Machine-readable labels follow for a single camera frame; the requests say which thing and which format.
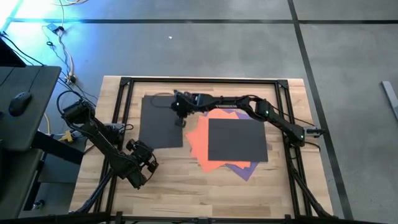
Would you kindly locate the small black adapter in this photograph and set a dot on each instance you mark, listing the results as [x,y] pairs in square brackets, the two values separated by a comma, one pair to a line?
[57,29]

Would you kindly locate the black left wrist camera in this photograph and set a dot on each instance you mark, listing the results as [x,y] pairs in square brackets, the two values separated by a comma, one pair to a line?
[131,144]

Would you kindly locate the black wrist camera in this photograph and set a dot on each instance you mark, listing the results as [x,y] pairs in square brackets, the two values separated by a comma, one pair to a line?
[195,98]
[131,144]

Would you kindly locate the black aluminium table frame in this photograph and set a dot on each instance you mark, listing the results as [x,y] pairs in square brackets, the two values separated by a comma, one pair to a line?
[202,80]

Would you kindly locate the dark grey desk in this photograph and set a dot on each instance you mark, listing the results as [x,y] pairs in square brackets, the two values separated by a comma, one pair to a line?
[37,130]

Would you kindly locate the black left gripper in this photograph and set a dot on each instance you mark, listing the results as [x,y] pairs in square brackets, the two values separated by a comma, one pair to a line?
[140,158]

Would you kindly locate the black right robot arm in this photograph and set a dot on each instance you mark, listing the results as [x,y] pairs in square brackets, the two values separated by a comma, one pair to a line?
[280,121]

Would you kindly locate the grey table-level camera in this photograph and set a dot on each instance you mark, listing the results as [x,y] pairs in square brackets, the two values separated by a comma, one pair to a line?
[202,220]

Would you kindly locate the floor power plug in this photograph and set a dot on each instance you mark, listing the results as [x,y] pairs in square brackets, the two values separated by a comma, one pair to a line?
[71,79]

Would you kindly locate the dark grey base panel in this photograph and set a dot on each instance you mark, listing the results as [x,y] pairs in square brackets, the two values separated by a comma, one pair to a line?
[59,171]

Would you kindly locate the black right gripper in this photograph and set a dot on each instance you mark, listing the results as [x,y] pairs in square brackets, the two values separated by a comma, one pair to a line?
[183,105]

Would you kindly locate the desk caster wheel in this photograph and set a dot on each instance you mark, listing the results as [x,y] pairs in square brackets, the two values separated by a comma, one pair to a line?
[38,204]

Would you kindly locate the grey metal bar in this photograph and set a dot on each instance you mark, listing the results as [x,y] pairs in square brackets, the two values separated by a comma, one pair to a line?
[390,96]

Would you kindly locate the black computer mouse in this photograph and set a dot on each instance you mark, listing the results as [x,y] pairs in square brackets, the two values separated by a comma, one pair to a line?
[20,104]

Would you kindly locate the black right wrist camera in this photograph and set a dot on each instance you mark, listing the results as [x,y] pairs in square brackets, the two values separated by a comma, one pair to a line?
[195,98]

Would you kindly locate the black floor tape strip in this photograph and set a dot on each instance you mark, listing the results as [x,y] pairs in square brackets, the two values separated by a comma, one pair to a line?
[307,62]
[186,21]

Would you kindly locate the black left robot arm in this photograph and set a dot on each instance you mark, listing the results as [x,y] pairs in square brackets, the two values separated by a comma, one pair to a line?
[102,140]

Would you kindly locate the black paper sheet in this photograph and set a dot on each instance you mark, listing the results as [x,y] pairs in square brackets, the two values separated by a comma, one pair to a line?
[237,140]
[158,130]

